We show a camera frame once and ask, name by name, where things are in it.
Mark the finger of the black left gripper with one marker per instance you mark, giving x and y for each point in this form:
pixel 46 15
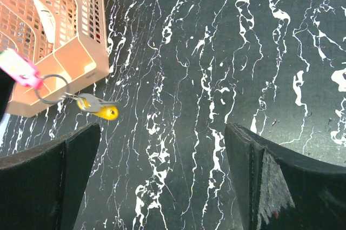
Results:
pixel 6 86

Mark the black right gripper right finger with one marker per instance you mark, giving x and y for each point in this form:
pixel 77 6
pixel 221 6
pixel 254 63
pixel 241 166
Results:
pixel 278 188

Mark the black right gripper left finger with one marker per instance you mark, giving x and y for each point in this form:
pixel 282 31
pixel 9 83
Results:
pixel 43 186

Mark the keyring with pink strap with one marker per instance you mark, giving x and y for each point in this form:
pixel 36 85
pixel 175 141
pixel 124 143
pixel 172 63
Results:
pixel 24 72

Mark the yellow key tag with key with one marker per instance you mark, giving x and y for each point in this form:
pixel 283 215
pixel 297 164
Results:
pixel 98 107

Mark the white card packet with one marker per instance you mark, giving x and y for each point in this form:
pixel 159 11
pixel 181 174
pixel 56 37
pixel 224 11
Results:
pixel 47 20

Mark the orange plastic desk organizer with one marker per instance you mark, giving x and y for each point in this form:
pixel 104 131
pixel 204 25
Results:
pixel 65 39

